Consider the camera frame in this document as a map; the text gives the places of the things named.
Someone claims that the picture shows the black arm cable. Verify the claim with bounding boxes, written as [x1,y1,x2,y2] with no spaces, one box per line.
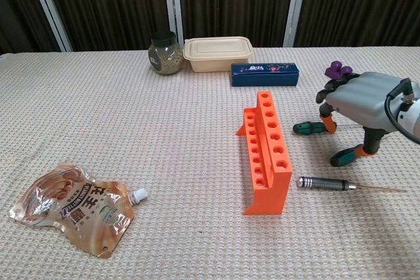
[384,77,420,146]

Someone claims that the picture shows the silver metal precision screwdriver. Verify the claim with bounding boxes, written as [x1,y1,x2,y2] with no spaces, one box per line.
[296,176,409,193]

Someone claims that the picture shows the purple toy block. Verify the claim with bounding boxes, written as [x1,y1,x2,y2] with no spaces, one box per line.
[324,60,354,81]

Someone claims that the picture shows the blue printed box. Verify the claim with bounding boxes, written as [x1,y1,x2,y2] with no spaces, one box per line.
[230,62,300,88]

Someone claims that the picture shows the beige woven tablecloth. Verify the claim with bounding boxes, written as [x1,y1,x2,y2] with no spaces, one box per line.
[0,45,420,280]

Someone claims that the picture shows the green screwdriver black butt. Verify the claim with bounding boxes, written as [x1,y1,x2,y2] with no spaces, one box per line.
[329,146,365,168]

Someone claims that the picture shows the dark pleated partition panel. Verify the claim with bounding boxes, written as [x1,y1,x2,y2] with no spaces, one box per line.
[0,0,62,54]
[293,0,420,48]
[177,0,298,48]
[39,0,173,53]

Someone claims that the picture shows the orange tool rack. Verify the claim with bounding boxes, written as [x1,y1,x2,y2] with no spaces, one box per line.
[235,90,293,216]

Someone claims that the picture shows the white partition frame post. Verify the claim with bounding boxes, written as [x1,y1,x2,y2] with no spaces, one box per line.
[282,0,311,48]
[24,0,74,52]
[162,0,184,42]

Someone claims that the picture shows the glass jar black lid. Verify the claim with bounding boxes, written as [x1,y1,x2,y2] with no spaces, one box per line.
[147,30,184,76]

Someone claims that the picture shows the peanut butter spout pouch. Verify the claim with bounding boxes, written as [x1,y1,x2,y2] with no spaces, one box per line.
[9,161,149,259]

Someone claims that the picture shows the green screwdriver black collar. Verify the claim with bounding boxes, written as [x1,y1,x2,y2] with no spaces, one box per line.
[293,121,362,135]

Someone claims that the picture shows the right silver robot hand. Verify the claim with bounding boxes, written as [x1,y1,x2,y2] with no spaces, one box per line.
[316,71,413,158]

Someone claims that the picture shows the beige lidded food container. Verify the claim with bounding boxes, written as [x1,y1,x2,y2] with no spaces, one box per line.
[182,36,254,73]

